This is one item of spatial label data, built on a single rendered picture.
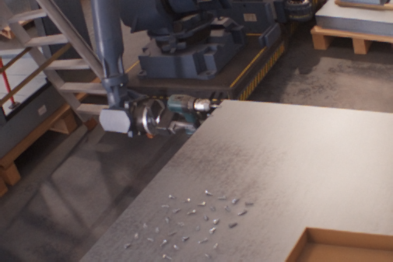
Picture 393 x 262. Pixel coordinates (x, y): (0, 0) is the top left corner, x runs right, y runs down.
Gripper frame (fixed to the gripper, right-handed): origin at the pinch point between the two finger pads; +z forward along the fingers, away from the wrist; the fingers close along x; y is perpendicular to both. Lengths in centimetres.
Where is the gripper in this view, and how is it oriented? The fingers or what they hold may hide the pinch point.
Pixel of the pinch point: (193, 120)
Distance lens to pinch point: 207.5
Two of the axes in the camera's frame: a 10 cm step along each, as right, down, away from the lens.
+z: 8.5, 0.7, -5.2
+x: -3.7, 7.9, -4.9
